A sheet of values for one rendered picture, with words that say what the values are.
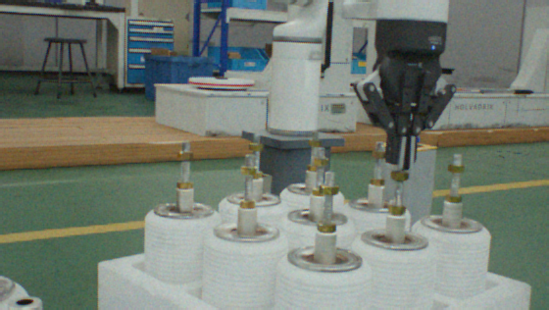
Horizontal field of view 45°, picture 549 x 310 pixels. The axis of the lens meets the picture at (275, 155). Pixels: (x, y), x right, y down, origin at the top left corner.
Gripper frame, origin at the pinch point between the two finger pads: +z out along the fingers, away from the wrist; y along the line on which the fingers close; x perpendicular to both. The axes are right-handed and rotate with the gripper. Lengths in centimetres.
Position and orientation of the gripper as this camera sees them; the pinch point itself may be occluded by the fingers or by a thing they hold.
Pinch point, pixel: (401, 151)
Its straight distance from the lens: 74.7
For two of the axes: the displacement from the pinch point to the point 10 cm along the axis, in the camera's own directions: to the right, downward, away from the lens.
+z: -0.5, 9.9, 1.6
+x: -4.8, -1.6, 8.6
